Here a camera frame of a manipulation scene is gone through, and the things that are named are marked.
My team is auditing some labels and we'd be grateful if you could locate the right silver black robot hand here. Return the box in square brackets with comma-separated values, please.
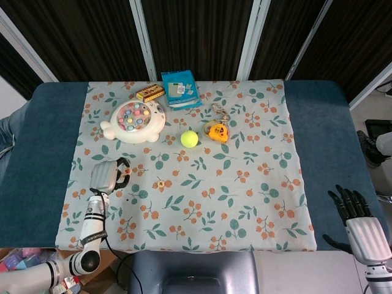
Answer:
[322, 184, 391, 266]

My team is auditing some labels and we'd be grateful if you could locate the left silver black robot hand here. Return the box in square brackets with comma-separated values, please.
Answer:
[89, 157, 132, 194]

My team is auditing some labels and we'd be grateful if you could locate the white seal fishing toy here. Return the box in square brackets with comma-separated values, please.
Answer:
[100, 99, 167, 144]

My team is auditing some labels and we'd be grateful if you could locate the black shoe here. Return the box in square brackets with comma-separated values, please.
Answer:
[356, 130, 383, 168]

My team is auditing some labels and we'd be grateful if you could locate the yellow-green tennis ball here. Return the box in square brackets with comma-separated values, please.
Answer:
[180, 130, 200, 149]

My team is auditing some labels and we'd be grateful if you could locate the small yellow brown box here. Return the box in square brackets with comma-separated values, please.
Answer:
[136, 84, 166, 103]

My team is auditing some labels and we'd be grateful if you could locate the light grey trouser leg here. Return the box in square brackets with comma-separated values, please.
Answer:
[375, 132, 392, 157]

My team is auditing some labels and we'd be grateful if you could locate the blue jeans leg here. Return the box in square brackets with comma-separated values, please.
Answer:
[0, 102, 30, 181]

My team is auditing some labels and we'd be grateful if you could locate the floral printed tablecloth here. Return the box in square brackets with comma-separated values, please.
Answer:
[55, 78, 318, 254]

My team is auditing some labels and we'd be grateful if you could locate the black flat box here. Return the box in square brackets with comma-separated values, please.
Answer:
[364, 119, 392, 139]

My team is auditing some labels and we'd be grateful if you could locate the red white snack packet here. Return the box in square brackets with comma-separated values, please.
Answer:
[51, 275, 82, 294]

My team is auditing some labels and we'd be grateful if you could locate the colourful patterned packet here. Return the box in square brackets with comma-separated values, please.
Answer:
[0, 248, 59, 272]

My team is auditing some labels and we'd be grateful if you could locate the blue card box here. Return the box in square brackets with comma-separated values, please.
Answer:
[161, 70, 203, 111]

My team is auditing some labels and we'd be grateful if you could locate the grey robot torso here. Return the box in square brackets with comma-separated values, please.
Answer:
[127, 250, 260, 294]

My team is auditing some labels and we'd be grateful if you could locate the dark folding partition screen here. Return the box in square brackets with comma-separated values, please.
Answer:
[0, 0, 392, 107]

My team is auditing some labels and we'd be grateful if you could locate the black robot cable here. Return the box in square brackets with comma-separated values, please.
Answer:
[91, 188, 145, 294]

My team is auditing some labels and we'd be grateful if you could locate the yellow tape measure keychain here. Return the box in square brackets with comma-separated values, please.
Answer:
[201, 103, 231, 144]

